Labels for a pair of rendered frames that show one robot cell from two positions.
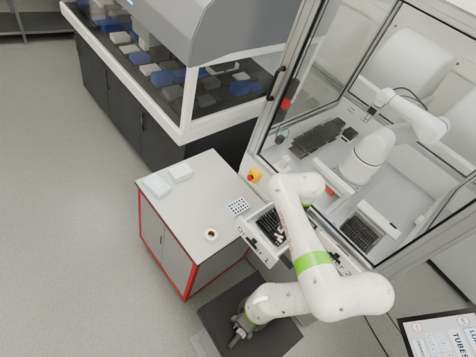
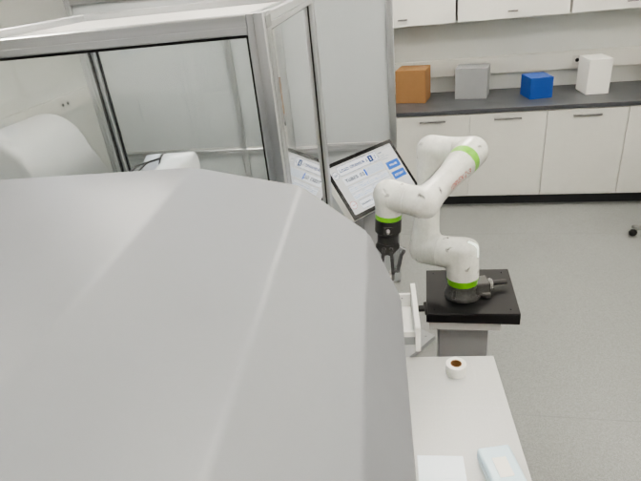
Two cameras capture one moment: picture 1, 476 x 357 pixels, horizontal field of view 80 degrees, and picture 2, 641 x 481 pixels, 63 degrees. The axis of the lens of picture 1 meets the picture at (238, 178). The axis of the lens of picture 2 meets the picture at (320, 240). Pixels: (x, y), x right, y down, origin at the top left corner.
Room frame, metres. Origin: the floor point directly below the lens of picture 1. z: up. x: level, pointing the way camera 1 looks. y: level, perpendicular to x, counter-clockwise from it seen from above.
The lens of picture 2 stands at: (1.74, 1.11, 2.06)
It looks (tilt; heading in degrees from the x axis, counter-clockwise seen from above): 27 degrees down; 245
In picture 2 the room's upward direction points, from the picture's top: 6 degrees counter-clockwise
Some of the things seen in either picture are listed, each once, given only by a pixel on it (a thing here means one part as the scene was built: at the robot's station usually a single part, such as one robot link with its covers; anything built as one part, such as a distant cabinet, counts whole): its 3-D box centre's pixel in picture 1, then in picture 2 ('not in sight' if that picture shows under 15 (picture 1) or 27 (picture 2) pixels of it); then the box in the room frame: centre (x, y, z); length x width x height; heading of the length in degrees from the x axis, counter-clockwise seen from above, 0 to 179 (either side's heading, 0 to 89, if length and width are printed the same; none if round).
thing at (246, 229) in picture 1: (254, 241); (415, 315); (0.77, -0.20, 0.87); 0.29 x 0.02 x 0.11; 57
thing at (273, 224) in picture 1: (280, 224); not in sight; (0.94, -0.31, 0.87); 0.22 x 0.18 x 0.06; 147
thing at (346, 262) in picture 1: (335, 256); not in sight; (0.87, -0.64, 0.87); 0.29 x 0.02 x 0.11; 57
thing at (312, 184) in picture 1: (307, 187); (390, 198); (0.81, -0.27, 1.34); 0.13 x 0.11 x 0.14; 117
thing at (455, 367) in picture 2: (210, 235); (456, 367); (0.77, 0.03, 0.78); 0.07 x 0.07 x 0.04
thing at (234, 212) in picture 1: (238, 207); not in sight; (1.01, -0.06, 0.78); 0.12 x 0.08 x 0.04; 145
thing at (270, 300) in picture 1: (268, 303); (459, 261); (0.47, -0.30, 0.96); 0.16 x 0.13 x 0.19; 117
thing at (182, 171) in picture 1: (180, 172); (441, 474); (1.09, 0.34, 0.79); 0.13 x 0.09 x 0.05; 146
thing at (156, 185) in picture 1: (156, 185); (502, 471); (0.95, 0.42, 0.78); 0.15 x 0.10 x 0.04; 67
